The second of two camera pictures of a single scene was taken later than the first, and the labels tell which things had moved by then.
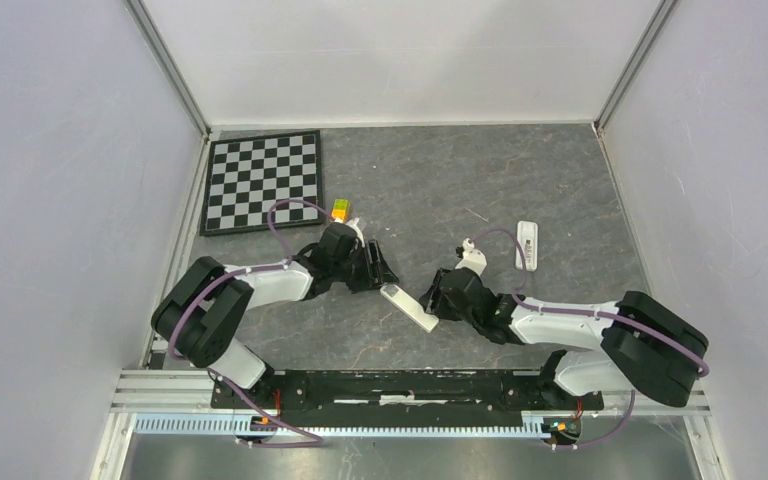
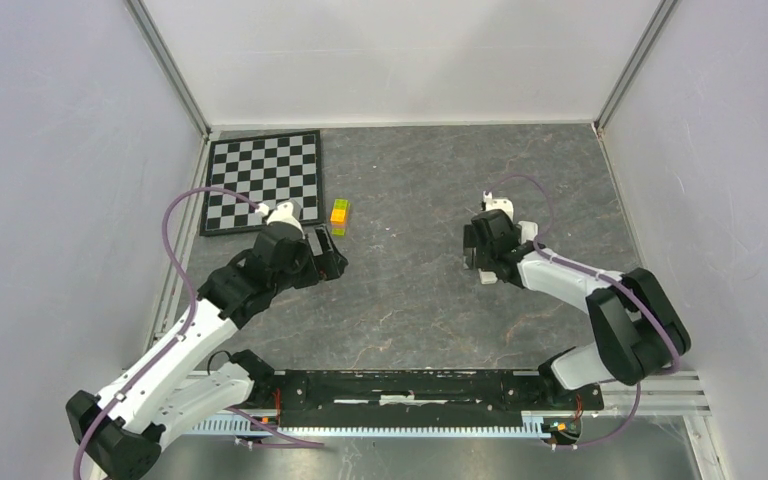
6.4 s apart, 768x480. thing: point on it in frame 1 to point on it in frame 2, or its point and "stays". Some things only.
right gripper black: (434, 301) to (470, 241)
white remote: (410, 307) to (487, 277)
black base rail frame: (404, 393) stays
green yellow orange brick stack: (341, 209) stays
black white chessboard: (245, 175) stays
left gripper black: (376, 274) to (327, 265)
